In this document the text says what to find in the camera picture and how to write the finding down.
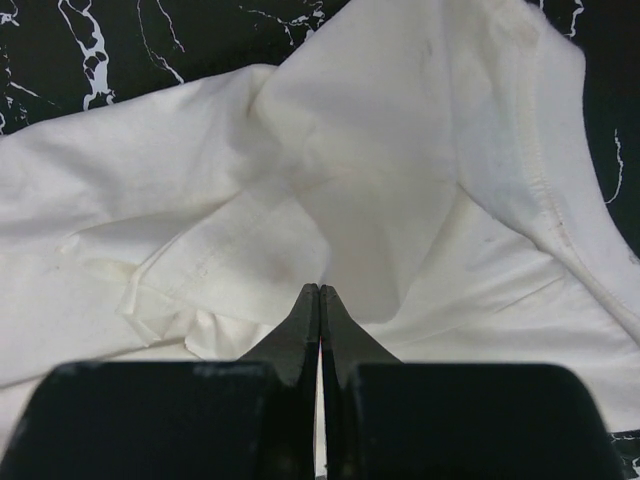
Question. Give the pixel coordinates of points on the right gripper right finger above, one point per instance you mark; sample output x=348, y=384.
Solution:
x=386, y=419

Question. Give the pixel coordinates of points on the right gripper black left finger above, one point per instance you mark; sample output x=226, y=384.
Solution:
x=252, y=418

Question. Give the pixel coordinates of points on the cream white t shirt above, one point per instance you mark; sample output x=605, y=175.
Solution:
x=426, y=159

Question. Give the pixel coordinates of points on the black marbled table mat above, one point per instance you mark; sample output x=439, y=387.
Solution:
x=57, y=56

